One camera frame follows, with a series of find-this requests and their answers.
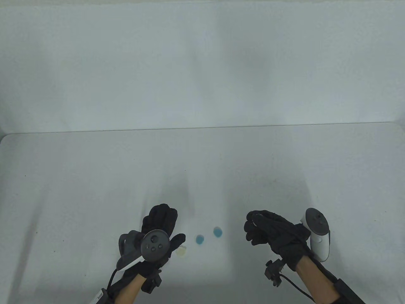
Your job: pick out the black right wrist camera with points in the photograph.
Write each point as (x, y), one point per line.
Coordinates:
(273, 272)

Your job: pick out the person's left hand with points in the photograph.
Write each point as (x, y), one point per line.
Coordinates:
(159, 220)

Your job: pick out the black right forearm box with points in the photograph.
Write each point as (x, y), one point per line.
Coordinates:
(348, 293)

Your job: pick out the blue plasticine ball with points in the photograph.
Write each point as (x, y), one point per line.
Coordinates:
(200, 239)
(217, 231)

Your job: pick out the black left forearm box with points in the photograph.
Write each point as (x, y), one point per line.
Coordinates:
(100, 296)

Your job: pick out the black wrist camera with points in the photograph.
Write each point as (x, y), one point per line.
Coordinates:
(273, 272)
(152, 280)

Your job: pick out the white plasticine disc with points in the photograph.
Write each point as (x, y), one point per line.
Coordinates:
(182, 251)

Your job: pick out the person's right forearm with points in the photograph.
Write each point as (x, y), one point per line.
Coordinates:
(316, 280)

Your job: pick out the person's left forearm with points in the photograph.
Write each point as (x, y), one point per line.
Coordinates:
(131, 289)

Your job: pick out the grey white controller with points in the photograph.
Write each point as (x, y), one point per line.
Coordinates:
(154, 245)
(318, 236)

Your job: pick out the grey white left controller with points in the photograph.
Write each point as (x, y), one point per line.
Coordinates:
(154, 245)

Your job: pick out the grey white right controller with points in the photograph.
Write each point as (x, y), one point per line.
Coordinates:
(318, 236)

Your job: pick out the person's right hand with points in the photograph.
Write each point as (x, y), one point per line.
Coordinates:
(278, 234)

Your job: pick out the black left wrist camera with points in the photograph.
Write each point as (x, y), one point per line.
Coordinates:
(152, 280)

